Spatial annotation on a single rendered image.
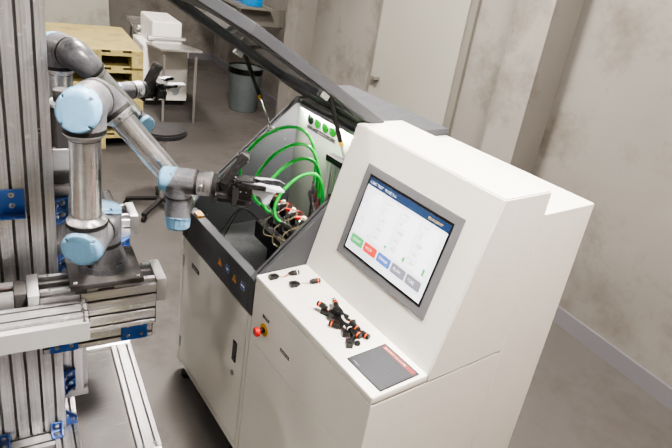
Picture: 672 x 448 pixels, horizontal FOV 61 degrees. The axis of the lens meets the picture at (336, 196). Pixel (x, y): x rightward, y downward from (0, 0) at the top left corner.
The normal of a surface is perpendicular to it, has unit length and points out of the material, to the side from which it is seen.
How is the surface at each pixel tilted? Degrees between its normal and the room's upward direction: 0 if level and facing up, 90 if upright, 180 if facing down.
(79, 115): 82
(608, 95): 90
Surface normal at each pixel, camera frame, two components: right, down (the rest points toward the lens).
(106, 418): 0.15, -0.91
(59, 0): 0.49, 0.16
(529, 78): -0.87, 0.07
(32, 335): 0.47, 0.41
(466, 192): -0.75, -0.10
